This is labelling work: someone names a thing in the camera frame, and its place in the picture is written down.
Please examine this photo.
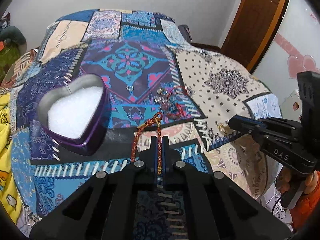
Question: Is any yellow cartoon blanket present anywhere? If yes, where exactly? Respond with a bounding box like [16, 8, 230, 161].
[0, 93, 22, 224]

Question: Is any purple heart-shaped jewelry box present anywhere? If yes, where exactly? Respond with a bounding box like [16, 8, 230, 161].
[37, 74, 111, 156]

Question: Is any gold earring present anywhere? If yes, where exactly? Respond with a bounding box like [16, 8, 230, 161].
[217, 123, 231, 134]

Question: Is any silver crystal earrings pile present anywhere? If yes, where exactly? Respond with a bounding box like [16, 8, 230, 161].
[154, 88, 175, 111]

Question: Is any red string bracelet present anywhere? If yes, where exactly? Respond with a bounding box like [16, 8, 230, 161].
[164, 85, 190, 119]

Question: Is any pile of clothes and boxes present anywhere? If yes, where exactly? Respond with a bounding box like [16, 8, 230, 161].
[1, 12, 27, 82]

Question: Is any blue patchwork blanket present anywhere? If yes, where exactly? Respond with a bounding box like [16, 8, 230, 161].
[9, 9, 281, 236]

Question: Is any orange clothed person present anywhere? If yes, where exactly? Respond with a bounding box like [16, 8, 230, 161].
[276, 167, 319, 231]

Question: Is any red gold braided bracelet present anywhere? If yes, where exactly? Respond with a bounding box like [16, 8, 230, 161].
[130, 112, 164, 181]

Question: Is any brown wooden door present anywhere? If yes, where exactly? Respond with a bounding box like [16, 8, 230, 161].
[221, 0, 289, 73]

